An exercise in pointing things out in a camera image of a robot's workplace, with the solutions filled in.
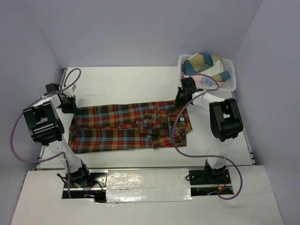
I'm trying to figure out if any red brown plaid shirt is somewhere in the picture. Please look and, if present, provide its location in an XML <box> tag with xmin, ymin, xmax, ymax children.
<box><xmin>68</xmin><ymin>100</ymin><xmax>192</xmax><ymax>154</ymax></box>

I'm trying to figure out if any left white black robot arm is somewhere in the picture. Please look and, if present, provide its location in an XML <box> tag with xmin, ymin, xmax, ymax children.
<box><xmin>23</xmin><ymin>83</ymin><xmax>92</xmax><ymax>187</ymax></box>

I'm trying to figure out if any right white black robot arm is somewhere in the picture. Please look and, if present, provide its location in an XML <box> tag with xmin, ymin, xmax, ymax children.
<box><xmin>172</xmin><ymin>77</ymin><xmax>243</xmax><ymax>184</ymax></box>

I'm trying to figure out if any blue beige checked cloth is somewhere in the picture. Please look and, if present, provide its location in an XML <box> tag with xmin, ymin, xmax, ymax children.
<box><xmin>181</xmin><ymin>53</ymin><xmax>231</xmax><ymax>82</ymax></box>

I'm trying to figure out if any white plastic basket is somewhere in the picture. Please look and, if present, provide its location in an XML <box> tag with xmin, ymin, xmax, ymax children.
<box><xmin>178</xmin><ymin>54</ymin><xmax>236</xmax><ymax>92</ymax></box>

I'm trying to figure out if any silver foil cover plate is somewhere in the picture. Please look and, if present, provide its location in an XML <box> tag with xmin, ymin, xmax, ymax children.
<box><xmin>106</xmin><ymin>168</ymin><xmax>192</xmax><ymax>203</ymax></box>

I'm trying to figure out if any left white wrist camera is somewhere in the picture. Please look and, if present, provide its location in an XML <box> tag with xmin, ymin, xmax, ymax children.
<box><xmin>63</xmin><ymin>84</ymin><xmax>76</xmax><ymax>98</ymax></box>

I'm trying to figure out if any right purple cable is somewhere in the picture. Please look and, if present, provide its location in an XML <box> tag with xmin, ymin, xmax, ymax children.
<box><xmin>172</xmin><ymin>74</ymin><xmax>243</xmax><ymax>200</ymax></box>

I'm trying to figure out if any purple cable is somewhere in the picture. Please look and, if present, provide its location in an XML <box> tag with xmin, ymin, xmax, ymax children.
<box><xmin>172</xmin><ymin>74</ymin><xmax>243</xmax><ymax>200</ymax></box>
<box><xmin>11</xmin><ymin>68</ymin><xmax>82</xmax><ymax>199</ymax></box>

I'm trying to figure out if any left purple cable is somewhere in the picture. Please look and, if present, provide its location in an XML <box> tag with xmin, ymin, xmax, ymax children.
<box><xmin>11</xmin><ymin>68</ymin><xmax>82</xmax><ymax>199</ymax></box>

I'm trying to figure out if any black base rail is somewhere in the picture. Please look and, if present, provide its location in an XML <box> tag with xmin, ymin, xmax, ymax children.
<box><xmin>70</xmin><ymin>167</ymin><xmax>233</xmax><ymax>203</ymax></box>

